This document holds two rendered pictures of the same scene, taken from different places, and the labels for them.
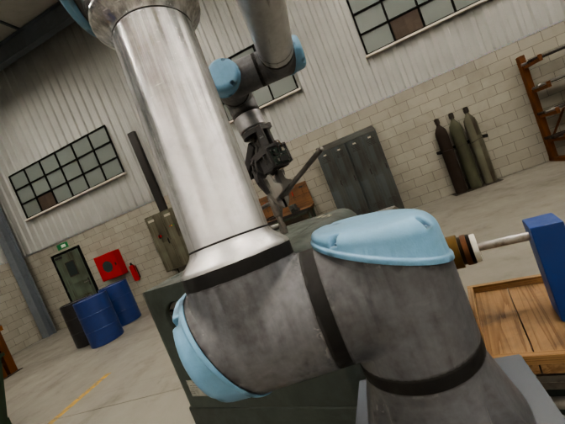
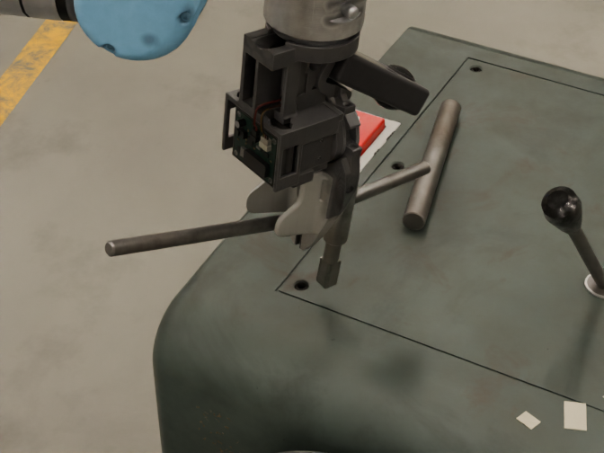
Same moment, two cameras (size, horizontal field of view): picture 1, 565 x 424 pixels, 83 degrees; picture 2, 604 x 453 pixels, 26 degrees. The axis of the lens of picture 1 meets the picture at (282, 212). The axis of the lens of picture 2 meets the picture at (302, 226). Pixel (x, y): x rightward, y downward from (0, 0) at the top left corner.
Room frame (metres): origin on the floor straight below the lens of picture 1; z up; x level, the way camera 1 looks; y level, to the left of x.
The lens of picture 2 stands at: (0.83, -0.86, 2.06)
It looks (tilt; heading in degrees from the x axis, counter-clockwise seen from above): 40 degrees down; 90
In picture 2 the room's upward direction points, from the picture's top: straight up
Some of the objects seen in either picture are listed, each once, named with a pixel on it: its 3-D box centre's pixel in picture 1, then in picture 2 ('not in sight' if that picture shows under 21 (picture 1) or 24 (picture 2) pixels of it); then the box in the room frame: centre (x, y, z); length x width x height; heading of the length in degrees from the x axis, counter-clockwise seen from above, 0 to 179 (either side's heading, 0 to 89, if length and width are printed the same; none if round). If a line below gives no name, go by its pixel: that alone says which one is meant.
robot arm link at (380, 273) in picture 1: (383, 280); not in sight; (0.31, -0.07, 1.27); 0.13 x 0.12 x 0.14; 83
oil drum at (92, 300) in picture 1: (98, 318); not in sight; (6.01, 3.96, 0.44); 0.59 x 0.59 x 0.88
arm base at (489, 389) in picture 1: (431, 385); not in sight; (0.31, -0.07, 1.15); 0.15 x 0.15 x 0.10
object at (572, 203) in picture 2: not in sight; (561, 212); (1.06, -0.02, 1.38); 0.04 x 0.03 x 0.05; 61
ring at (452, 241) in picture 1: (452, 252); not in sight; (0.80, -0.36, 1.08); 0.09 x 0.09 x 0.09; 61
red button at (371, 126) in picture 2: not in sight; (347, 131); (0.89, 0.27, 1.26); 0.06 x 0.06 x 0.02; 61
